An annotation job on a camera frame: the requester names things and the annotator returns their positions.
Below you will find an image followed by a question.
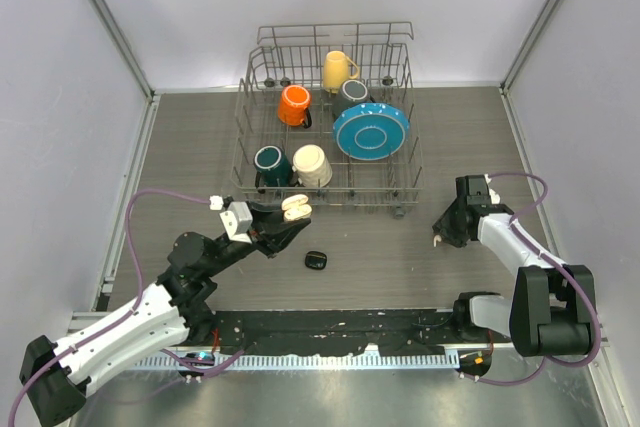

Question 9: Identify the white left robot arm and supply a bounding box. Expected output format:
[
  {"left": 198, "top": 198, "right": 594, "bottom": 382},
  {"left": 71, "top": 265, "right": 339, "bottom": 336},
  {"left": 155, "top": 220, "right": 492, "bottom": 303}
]
[{"left": 18, "top": 194, "right": 312, "bottom": 426}]

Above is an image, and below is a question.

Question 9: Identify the blue dotted plate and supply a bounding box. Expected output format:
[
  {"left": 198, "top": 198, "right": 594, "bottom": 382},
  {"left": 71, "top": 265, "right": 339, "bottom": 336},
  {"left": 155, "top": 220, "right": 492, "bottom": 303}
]
[{"left": 333, "top": 102, "right": 410, "bottom": 161}]

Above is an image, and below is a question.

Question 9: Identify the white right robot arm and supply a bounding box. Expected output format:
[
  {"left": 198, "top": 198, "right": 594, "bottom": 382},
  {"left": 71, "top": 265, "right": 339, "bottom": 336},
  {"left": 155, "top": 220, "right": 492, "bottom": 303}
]
[{"left": 432, "top": 174, "right": 602, "bottom": 366}]

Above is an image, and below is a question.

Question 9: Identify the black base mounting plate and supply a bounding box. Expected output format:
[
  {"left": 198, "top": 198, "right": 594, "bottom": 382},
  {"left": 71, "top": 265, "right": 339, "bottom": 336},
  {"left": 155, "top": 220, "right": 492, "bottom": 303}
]
[{"left": 182, "top": 309, "right": 510, "bottom": 357}]

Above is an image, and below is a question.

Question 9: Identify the grey mug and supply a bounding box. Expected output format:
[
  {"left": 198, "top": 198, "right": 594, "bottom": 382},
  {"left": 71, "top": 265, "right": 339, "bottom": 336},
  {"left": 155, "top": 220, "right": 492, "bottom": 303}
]
[{"left": 332, "top": 79, "right": 372, "bottom": 118}]

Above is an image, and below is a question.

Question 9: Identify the white earbud charging case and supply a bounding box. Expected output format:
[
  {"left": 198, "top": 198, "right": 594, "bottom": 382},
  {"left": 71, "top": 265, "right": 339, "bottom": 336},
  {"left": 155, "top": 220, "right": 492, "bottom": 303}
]
[{"left": 281, "top": 194, "right": 312, "bottom": 222}]

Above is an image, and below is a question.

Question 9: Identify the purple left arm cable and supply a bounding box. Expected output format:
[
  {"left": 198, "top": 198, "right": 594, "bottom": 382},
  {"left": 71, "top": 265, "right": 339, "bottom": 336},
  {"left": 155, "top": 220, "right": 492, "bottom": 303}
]
[{"left": 7, "top": 189, "right": 249, "bottom": 427}]

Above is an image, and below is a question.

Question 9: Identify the dark green mug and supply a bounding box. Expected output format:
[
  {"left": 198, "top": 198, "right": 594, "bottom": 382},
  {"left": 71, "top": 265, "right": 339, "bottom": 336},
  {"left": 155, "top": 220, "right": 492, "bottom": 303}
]
[{"left": 253, "top": 145, "right": 293, "bottom": 189}]

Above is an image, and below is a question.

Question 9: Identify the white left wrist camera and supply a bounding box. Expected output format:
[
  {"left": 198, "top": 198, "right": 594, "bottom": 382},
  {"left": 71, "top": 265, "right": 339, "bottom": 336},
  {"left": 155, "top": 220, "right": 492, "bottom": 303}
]
[{"left": 209, "top": 195, "right": 253, "bottom": 244}]

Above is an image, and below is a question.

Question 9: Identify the yellow mug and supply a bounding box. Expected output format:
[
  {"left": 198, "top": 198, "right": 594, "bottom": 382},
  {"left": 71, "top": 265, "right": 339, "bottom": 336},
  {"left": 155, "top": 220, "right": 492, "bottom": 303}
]
[{"left": 322, "top": 50, "right": 360, "bottom": 94}]

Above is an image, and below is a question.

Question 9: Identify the orange mug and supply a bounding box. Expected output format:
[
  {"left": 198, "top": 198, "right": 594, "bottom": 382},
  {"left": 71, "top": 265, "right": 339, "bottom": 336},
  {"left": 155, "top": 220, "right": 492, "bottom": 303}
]
[{"left": 278, "top": 84, "right": 312, "bottom": 129}]

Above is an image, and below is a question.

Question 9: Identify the grey wire dish rack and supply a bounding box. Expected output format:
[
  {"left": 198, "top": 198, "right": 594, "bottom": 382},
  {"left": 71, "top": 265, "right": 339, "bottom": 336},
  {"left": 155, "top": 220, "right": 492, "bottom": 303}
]
[{"left": 231, "top": 21, "right": 424, "bottom": 219}]

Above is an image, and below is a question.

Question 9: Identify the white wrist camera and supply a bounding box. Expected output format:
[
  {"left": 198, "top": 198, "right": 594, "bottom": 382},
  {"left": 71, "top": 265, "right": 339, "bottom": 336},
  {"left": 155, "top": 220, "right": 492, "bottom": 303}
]
[
  {"left": 209, "top": 195, "right": 253, "bottom": 244},
  {"left": 484, "top": 174, "right": 501, "bottom": 204}
]

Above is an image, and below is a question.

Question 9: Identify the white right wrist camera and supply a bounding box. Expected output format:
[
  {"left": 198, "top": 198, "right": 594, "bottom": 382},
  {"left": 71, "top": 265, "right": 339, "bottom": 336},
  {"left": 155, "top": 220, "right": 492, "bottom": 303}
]
[{"left": 484, "top": 174, "right": 501, "bottom": 204}]

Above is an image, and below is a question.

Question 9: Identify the white slotted cable duct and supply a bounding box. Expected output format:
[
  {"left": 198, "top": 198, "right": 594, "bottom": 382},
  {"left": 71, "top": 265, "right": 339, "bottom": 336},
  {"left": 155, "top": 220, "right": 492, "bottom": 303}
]
[{"left": 130, "top": 350, "right": 459, "bottom": 372}]

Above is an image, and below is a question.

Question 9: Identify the cream white mug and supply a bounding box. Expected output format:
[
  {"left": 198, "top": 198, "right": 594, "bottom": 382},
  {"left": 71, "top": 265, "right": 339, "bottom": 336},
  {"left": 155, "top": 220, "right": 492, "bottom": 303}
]
[{"left": 293, "top": 144, "right": 333, "bottom": 188}]

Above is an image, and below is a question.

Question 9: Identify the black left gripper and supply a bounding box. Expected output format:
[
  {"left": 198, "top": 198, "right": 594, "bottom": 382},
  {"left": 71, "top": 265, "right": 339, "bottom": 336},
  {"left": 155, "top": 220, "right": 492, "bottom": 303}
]
[{"left": 203, "top": 200, "right": 309, "bottom": 277}]

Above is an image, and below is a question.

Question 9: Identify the black earbud charging case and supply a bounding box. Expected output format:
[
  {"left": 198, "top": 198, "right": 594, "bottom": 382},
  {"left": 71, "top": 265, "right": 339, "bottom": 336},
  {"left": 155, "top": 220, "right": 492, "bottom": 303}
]
[{"left": 304, "top": 251, "right": 328, "bottom": 271}]

